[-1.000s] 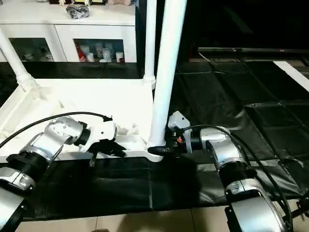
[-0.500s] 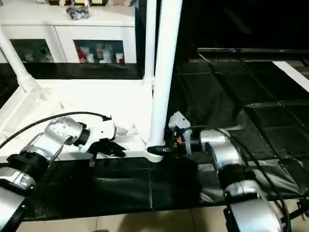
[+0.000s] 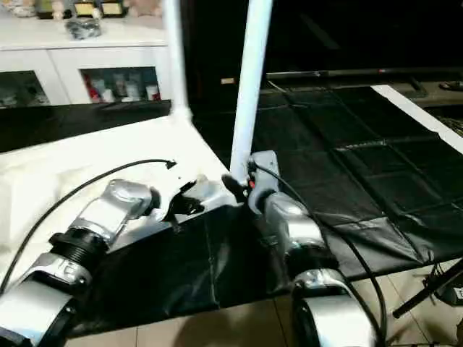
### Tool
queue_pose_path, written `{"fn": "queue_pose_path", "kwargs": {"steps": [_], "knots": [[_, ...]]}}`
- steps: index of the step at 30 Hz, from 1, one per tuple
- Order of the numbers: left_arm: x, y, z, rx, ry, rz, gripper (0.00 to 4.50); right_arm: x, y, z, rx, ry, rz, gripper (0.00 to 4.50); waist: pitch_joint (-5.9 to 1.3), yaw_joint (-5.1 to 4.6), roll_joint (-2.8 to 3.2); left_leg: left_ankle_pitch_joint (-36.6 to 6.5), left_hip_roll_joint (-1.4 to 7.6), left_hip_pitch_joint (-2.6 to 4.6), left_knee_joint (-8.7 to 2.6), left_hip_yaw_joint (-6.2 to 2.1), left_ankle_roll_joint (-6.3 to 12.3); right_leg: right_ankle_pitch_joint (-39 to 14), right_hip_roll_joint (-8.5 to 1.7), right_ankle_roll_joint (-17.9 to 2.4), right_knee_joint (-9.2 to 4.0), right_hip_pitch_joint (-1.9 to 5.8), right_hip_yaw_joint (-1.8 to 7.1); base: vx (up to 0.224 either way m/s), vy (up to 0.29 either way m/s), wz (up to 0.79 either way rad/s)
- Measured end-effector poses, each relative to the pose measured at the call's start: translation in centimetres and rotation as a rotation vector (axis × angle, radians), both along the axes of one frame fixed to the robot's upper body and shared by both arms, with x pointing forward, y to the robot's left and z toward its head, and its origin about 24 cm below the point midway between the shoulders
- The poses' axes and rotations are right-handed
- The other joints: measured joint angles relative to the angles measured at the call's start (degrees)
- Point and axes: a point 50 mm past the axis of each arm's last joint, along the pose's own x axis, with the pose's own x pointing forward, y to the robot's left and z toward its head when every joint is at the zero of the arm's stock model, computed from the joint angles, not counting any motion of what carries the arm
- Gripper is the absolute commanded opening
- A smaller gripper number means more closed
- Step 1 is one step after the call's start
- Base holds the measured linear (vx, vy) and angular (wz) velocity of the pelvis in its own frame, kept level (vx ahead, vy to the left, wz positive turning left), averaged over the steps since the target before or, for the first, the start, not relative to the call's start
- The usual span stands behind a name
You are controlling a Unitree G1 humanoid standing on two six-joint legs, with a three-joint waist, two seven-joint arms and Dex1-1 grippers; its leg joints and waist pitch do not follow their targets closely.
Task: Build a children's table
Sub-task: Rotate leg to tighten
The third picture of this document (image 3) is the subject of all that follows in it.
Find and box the white plastic table leg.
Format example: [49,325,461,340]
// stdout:
[163,0,195,122]
[229,0,274,183]

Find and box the white plastic table top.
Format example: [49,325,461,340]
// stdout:
[0,108,243,290]

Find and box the black work mat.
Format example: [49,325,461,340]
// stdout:
[0,85,463,337]

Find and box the red bottle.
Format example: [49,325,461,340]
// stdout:
[85,76,101,102]

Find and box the black flat bar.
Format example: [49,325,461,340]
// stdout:
[266,67,463,80]

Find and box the white board strip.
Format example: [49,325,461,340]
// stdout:
[371,85,463,156]

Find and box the white cabinet with glass doors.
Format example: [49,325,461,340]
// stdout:
[0,0,178,106]

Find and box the black bundle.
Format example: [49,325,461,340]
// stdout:
[65,18,102,40]

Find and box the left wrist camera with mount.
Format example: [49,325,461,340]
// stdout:
[148,173,195,219]

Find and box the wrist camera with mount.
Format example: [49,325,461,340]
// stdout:
[248,150,281,196]
[148,173,195,219]

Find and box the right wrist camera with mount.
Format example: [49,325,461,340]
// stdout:
[248,150,281,196]

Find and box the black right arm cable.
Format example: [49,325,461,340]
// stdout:
[250,163,388,344]

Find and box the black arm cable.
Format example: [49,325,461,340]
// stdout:
[0,159,178,290]
[250,163,388,344]

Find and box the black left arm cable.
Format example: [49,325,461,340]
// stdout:
[0,159,178,290]

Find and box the black metal frame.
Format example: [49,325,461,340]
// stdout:
[393,257,463,319]

